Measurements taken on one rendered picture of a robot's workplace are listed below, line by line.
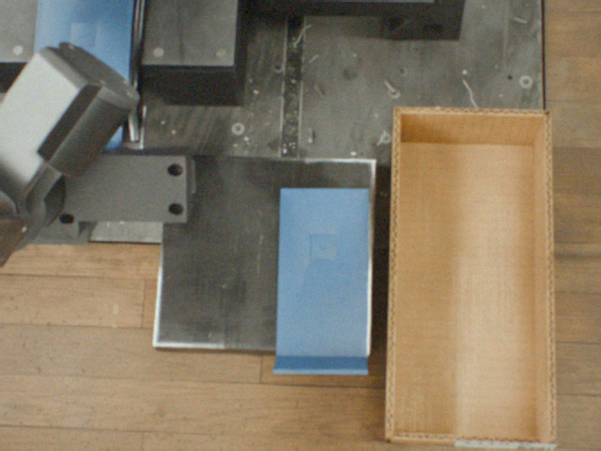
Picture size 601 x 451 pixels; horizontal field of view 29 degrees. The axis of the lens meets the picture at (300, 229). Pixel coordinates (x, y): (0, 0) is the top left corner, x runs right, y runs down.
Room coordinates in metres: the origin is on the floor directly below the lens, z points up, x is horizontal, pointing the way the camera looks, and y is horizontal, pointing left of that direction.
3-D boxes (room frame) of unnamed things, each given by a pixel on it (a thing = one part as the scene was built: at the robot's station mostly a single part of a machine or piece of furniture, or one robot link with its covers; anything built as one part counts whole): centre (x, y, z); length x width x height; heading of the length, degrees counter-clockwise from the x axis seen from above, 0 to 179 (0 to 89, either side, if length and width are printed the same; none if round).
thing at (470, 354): (0.21, -0.12, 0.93); 0.25 x 0.13 x 0.08; 167
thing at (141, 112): (0.38, 0.11, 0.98); 0.07 x 0.02 x 0.01; 167
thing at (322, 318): (0.23, -0.01, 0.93); 0.15 x 0.07 x 0.03; 169
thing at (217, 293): (0.26, 0.03, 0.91); 0.17 x 0.16 x 0.02; 77
